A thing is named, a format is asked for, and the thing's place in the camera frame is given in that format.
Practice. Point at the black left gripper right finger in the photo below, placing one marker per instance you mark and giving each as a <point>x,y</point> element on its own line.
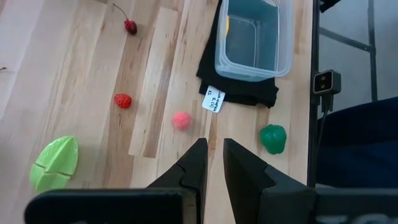
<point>248,186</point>

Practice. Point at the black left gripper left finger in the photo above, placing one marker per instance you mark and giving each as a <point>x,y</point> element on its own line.
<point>192,174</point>

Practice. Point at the dark green toy bell pepper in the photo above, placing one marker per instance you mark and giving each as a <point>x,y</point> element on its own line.
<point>273,140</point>

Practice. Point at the pink toy raspberry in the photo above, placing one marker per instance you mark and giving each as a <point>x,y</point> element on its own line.
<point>182,121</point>

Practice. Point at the red toy strawberry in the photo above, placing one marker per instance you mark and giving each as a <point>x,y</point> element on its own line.
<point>123,101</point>

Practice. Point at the light green toy starfruit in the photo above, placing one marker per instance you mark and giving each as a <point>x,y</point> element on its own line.
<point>56,155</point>

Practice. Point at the clear plastic tupperware container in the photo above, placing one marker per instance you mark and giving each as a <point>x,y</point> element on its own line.
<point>248,73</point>

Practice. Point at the white label tag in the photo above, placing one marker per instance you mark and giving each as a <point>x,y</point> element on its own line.
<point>214,99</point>

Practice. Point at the black folded cloth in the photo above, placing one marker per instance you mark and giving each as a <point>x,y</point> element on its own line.
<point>242,91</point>

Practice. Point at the dark blue fabric object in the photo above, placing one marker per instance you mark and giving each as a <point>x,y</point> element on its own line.
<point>357,149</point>

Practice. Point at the dark red toy cherry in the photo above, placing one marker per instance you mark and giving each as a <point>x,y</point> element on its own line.
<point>131,27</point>

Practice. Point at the grey metal stand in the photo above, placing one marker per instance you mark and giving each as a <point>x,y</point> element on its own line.
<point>372,62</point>

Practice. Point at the small black camera box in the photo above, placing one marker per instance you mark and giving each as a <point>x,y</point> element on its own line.
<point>326,81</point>

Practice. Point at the black aluminium table frame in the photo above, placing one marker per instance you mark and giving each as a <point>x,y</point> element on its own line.
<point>313,46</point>

